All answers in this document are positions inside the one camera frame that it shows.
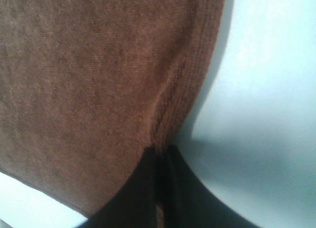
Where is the brown towel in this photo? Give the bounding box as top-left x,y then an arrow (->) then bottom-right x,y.
0,0 -> 224,216

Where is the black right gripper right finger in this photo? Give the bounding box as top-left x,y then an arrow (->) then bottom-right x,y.
162,146 -> 249,228

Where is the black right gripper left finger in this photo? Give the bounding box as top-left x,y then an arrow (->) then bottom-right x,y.
85,148 -> 158,228

